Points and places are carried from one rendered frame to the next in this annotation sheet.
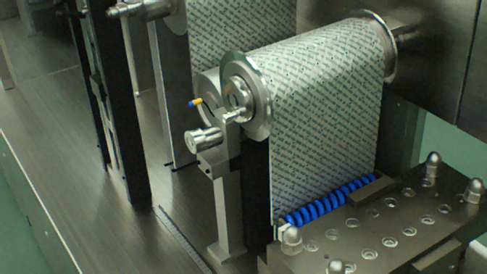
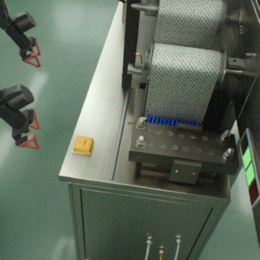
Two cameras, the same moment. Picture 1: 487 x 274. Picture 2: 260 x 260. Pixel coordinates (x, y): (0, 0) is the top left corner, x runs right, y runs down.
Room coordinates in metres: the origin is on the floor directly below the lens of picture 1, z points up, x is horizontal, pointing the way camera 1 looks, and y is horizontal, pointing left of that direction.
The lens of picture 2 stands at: (-0.08, -0.52, 1.88)
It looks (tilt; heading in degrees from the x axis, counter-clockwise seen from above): 45 degrees down; 35
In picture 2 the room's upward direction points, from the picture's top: 6 degrees clockwise
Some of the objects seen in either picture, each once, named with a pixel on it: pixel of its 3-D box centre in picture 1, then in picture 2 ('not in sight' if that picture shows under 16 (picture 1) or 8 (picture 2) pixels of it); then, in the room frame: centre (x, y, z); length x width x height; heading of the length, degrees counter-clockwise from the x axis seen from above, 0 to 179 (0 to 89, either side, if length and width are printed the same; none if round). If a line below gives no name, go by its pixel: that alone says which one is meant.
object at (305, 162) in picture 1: (326, 157); (176, 103); (0.78, -0.13, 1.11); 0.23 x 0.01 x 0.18; 122
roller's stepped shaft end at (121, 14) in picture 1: (122, 9); (138, 6); (0.94, 0.20, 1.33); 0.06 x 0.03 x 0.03; 122
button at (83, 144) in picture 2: not in sight; (83, 144); (0.51, 0.11, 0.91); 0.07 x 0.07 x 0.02; 32
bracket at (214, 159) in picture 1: (220, 191); (137, 94); (0.78, 0.05, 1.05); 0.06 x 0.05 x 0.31; 122
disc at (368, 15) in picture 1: (365, 50); (220, 69); (0.90, -0.22, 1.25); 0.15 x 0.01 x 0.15; 32
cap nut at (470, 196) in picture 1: (476, 188); (229, 153); (0.75, -0.39, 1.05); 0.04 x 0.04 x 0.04
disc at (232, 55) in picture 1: (245, 96); (151, 60); (0.77, 0.00, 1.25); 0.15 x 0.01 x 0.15; 32
